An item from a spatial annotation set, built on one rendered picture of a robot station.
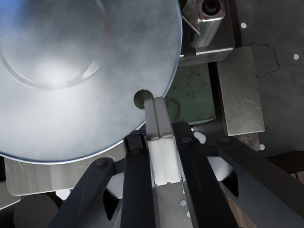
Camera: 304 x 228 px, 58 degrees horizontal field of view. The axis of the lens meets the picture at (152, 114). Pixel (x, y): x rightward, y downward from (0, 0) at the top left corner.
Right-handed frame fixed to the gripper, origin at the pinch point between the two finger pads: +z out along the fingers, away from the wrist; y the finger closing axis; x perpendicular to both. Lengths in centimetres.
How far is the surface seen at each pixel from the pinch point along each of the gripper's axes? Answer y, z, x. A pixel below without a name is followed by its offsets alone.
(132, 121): -2.7, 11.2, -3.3
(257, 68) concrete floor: 43, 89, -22
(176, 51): 3.4, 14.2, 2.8
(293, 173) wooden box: 32, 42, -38
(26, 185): -15.2, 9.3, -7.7
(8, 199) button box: -30.9, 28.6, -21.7
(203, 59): 8.5, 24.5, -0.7
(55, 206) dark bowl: -45, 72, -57
